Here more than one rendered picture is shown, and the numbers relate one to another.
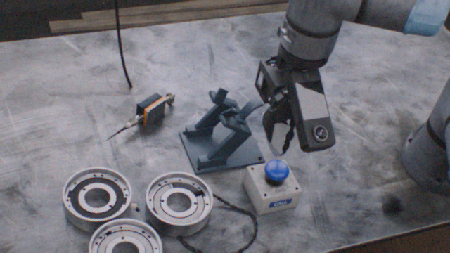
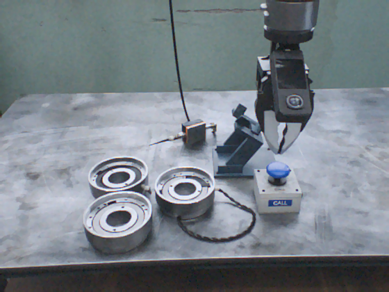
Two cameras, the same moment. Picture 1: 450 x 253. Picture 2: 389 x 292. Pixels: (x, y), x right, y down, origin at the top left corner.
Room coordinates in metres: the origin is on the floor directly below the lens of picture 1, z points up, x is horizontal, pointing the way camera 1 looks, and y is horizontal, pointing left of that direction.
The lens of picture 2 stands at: (0.17, -0.25, 1.28)
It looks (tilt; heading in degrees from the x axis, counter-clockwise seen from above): 29 degrees down; 26
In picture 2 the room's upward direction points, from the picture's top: straight up
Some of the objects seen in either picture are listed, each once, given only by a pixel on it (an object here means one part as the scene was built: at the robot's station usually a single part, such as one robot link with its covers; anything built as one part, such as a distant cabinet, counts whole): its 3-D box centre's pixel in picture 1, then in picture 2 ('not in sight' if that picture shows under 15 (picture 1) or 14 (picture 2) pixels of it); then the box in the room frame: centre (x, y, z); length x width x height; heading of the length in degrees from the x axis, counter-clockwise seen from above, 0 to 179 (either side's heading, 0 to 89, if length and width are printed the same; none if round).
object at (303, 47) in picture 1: (306, 34); (288, 13); (0.76, -0.09, 1.13); 0.08 x 0.08 x 0.05
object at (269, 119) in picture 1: (278, 118); (269, 106); (0.73, -0.08, 0.99); 0.05 x 0.02 x 0.09; 119
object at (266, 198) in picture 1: (275, 185); (279, 190); (0.74, -0.10, 0.82); 0.08 x 0.07 x 0.05; 119
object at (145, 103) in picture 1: (140, 115); (183, 133); (0.84, 0.15, 0.82); 0.17 x 0.02 x 0.04; 148
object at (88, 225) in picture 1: (97, 201); (119, 181); (0.64, 0.17, 0.82); 0.10 x 0.10 x 0.04
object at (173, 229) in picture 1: (178, 205); (185, 192); (0.66, 0.04, 0.82); 0.10 x 0.10 x 0.04
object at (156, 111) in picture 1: (154, 112); (196, 132); (0.86, 0.12, 0.82); 0.05 x 0.02 x 0.04; 148
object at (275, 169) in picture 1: (275, 176); (277, 178); (0.74, -0.10, 0.85); 0.04 x 0.04 x 0.05
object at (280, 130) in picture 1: (271, 128); (269, 125); (0.75, -0.07, 0.94); 0.06 x 0.03 x 0.09; 29
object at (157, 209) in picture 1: (178, 205); (185, 192); (0.66, 0.04, 0.82); 0.08 x 0.08 x 0.02
